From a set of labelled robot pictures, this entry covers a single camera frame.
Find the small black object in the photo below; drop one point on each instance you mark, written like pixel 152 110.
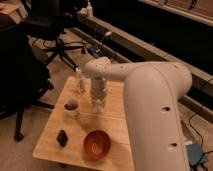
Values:
pixel 62 138

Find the black office chair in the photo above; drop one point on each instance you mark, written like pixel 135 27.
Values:
pixel 47 19
pixel 23 79

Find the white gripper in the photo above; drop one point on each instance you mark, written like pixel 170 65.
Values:
pixel 98 90

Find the white spray bottle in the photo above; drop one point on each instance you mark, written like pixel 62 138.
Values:
pixel 88 10

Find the blue box on floor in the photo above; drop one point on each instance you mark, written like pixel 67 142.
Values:
pixel 195 154

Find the white cup with red contents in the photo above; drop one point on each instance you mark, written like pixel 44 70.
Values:
pixel 71 107

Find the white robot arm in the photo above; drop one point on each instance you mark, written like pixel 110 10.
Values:
pixel 150 97

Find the orange ceramic bowl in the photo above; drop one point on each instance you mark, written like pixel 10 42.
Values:
pixel 97 144

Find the clear plastic bottle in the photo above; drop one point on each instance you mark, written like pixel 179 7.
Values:
pixel 80 81

